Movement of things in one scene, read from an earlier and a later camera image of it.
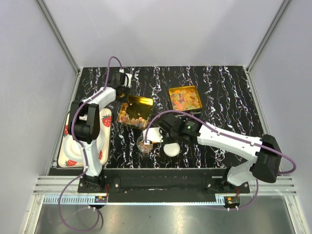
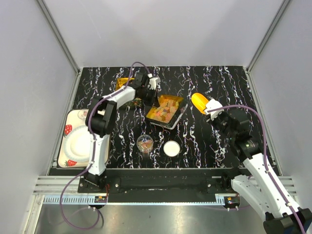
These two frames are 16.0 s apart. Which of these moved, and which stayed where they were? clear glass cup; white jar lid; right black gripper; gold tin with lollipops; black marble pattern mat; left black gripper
Moved: right black gripper; left black gripper; gold tin with lollipops
Stayed: white jar lid; clear glass cup; black marble pattern mat
